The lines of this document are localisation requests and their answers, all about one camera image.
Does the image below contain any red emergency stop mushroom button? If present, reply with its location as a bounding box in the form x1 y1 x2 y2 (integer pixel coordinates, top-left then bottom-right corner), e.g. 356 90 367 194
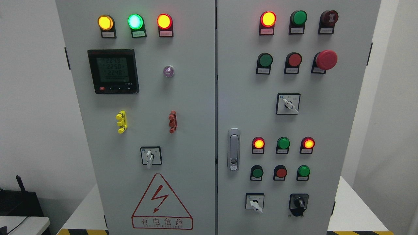
311 50 338 74

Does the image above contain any red indicator light top left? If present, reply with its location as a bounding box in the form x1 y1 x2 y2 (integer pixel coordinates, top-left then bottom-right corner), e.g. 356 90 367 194
157 13 173 38

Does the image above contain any red push button upper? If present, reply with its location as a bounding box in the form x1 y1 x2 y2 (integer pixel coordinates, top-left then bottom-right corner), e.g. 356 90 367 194
284 52 302 74

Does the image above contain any red lit indicator lower left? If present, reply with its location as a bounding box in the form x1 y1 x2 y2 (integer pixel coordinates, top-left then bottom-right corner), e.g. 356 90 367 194
252 137 265 154

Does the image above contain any black digital power meter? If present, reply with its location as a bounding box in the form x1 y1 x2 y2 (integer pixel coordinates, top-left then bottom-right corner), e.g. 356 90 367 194
88 49 140 94

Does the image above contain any red electric danger warning sticker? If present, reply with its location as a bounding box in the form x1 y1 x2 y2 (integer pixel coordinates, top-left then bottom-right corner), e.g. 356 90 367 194
131 173 194 230

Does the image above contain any white rotary selector switch bottom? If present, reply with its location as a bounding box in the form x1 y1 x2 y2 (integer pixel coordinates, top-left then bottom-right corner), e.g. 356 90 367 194
245 193 265 213

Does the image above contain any dark red buzzer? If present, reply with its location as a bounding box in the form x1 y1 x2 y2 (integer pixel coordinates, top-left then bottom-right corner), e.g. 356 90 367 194
318 10 339 35

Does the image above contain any red lit indicator top right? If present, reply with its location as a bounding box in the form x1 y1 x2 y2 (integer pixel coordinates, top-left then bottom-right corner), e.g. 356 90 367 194
259 11 276 36

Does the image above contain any black device with antenna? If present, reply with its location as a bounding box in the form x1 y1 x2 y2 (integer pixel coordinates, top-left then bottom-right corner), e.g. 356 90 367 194
0 175 44 217

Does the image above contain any green push button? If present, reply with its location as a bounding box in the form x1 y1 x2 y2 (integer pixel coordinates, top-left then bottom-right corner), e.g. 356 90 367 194
256 53 273 74
250 165 263 180

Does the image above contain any white platform base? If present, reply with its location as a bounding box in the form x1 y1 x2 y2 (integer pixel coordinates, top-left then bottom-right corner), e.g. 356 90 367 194
58 178 393 235

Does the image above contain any right grey cabinet door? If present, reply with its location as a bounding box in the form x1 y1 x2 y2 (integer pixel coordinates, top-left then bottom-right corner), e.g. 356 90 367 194
217 0 381 235

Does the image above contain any red push button lower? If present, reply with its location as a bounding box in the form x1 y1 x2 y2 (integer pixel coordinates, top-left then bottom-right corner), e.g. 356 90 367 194
273 165 288 180

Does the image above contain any green indicator bottom right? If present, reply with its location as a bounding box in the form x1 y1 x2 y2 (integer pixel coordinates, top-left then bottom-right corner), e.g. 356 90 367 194
297 165 311 181

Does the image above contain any green indicator top right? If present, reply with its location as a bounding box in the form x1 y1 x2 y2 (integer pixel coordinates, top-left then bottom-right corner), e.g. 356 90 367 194
288 10 307 35

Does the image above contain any white rotary selector switch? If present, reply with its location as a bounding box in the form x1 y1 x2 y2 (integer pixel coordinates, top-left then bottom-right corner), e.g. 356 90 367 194
276 93 301 115
245 193 265 213
140 146 162 169

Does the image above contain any red terminal connector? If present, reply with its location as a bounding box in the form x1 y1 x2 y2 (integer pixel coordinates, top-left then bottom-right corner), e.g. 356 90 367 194
168 110 177 133

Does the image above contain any red lit indicator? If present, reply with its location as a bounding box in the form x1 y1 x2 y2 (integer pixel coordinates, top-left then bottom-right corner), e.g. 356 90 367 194
252 137 265 154
259 11 276 36
299 136 315 154

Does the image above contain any green indicator lower middle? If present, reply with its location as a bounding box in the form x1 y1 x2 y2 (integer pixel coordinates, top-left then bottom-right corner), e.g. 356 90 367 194
276 137 290 154

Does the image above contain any white table edge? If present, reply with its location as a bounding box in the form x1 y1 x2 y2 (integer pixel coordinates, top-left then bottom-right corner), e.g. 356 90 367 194
0 217 50 235

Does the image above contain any green push button lower left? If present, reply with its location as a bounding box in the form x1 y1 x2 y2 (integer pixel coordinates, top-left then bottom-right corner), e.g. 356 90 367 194
250 165 263 180

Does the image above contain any green indicator light top left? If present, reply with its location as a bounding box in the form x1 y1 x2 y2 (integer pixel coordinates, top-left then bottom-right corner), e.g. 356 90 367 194
127 14 147 38

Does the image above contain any green push button upper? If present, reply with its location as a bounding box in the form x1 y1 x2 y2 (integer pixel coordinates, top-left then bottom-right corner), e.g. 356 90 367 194
256 53 273 74

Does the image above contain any grey cabinet door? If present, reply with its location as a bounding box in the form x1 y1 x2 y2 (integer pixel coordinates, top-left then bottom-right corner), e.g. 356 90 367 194
217 0 381 235
56 0 216 235

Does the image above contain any yellow terminal connector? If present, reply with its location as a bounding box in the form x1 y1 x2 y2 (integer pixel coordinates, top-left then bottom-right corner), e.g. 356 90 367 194
116 110 127 134

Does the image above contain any small clear lamp bulb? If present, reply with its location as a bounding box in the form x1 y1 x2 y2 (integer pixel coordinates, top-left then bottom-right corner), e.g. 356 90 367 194
163 66 175 78

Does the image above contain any red lit indicator lower right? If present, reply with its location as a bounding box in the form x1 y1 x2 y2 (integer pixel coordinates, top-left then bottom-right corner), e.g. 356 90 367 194
299 136 315 154

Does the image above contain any left grey cabinet door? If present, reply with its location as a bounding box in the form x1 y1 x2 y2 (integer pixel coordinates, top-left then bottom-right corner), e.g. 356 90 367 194
56 0 216 235

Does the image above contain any silver door latch handle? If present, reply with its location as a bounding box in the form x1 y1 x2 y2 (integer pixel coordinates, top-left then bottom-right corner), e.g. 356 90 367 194
228 128 241 171

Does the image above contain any yellow indicator light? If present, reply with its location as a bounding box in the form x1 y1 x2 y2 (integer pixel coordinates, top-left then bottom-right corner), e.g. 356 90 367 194
98 15 117 39

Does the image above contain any red push button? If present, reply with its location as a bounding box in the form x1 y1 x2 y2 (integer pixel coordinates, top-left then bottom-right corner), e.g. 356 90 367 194
284 52 302 74
273 165 288 180

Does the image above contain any black rotary knob switch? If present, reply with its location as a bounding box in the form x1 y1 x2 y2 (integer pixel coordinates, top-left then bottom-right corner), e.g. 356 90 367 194
288 194 309 217

